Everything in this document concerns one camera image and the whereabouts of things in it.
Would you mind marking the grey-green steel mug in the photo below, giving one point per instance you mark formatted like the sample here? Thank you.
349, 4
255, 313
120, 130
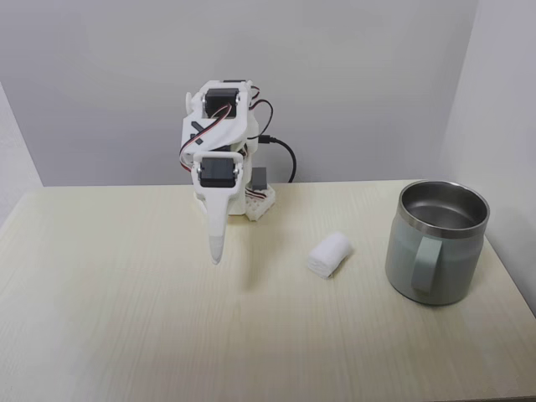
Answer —
435, 251

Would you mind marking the white gauze dressing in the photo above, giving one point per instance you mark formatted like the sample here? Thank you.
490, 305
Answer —
329, 255

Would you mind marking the grey rectangular block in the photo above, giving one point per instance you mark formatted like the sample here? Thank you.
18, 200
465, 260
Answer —
260, 178

